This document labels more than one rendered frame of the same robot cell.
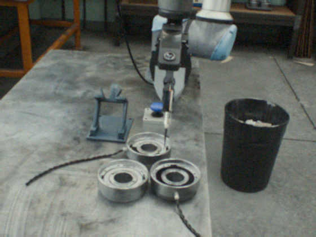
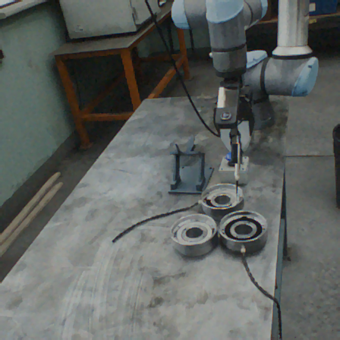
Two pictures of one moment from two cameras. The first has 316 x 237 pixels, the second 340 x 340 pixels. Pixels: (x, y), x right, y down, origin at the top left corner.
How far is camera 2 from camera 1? 0.18 m
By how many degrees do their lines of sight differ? 17
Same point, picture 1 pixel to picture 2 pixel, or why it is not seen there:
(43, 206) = (125, 261)
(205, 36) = (282, 74)
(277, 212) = not seen: outside the picture
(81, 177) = (159, 232)
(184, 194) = (250, 247)
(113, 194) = (184, 250)
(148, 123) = (224, 174)
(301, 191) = not seen: outside the picture
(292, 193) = not seen: outside the picture
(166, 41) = (223, 100)
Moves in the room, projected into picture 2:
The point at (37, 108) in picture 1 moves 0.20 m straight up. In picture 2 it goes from (127, 164) to (112, 106)
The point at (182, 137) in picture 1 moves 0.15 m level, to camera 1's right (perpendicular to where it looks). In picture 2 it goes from (259, 184) to (320, 183)
